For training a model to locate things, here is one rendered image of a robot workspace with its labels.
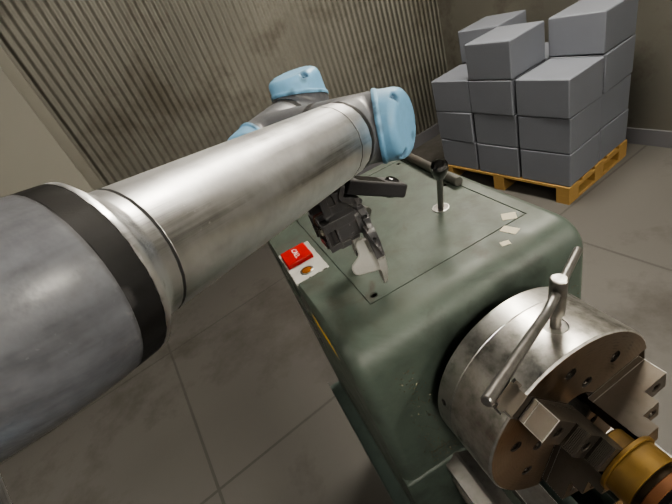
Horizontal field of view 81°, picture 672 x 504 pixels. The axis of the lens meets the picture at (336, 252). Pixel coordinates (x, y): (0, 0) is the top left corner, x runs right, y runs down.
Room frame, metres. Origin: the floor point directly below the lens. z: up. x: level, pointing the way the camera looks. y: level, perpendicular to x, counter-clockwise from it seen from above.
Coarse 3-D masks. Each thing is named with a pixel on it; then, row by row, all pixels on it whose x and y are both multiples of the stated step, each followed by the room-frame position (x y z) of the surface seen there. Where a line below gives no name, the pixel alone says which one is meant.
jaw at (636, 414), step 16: (624, 368) 0.32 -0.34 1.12; (640, 368) 0.31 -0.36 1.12; (656, 368) 0.30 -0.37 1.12; (608, 384) 0.31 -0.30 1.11; (624, 384) 0.30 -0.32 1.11; (640, 384) 0.29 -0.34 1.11; (656, 384) 0.28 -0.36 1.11; (592, 400) 0.30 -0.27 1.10; (608, 400) 0.29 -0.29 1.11; (624, 400) 0.28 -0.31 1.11; (640, 400) 0.27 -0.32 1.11; (656, 400) 0.26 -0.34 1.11; (608, 416) 0.27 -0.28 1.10; (624, 416) 0.26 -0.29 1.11; (640, 416) 0.25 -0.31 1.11; (640, 432) 0.23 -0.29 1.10; (656, 432) 0.23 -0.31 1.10
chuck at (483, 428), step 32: (512, 320) 0.38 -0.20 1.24; (576, 320) 0.34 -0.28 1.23; (608, 320) 0.34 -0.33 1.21; (480, 352) 0.37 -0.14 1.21; (544, 352) 0.31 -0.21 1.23; (576, 352) 0.30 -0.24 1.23; (608, 352) 0.31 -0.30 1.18; (640, 352) 0.33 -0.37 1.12; (480, 384) 0.33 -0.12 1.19; (544, 384) 0.29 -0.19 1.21; (576, 384) 0.30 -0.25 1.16; (480, 416) 0.30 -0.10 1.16; (480, 448) 0.29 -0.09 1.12; (512, 448) 0.27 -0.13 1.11; (544, 448) 0.29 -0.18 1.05; (512, 480) 0.27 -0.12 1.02
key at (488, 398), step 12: (576, 252) 0.40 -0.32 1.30; (552, 300) 0.33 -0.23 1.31; (540, 312) 0.32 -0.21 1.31; (552, 312) 0.31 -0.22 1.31; (540, 324) 0.29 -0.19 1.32; (528, 336) 0.27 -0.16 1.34; (516, 348) 0.26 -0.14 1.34; (528, 348) 0.26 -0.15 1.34; (516, 360) 0.24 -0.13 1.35; (504, 372) 0.23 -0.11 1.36; (492, 384) 0.22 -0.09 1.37; (504, 384) 0.22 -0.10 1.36; (492, 396) 0.20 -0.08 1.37
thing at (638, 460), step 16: (624, 432) 0.24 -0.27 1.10; (624, 448) 0.22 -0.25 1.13; (640, 448) 0.21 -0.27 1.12; (656, 448) 0.21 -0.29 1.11; (608, 464) 0.21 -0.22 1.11; (624, 464) 0.20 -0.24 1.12; (640, 464) 0.20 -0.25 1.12; (656, 464) 0.19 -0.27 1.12; (608, 480) 0.20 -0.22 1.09; (624, 480) 0.19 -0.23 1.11; (640, 480) 0.18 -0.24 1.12; (656, 480) 0.18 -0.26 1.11; (624, 496) 0.18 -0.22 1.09; (640, 496) 0.17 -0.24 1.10; (656, 496) 0.16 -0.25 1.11
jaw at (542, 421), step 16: (512, 384) 0.31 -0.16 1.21; (512, 400) 0.29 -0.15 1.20; (528, 400) 0.28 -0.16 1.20; (544, 400) 0.28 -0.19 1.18; (512, 416) 0.28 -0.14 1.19; (528, 416) 0.27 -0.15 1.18; (544, 416) 0.26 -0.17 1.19; (560, 416) 0.25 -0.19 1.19; (576, 416) 0.27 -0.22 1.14; (544, 432) 0.24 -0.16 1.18; (560, 432) 0.24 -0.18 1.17; (576, 432) 0.24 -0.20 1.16; (592, 432) 0.24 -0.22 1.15; (576, 448) 0.23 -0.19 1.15; (592, 448) 0.23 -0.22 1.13; (608, 448) 0.22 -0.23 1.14; (592, 464) 0.22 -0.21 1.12
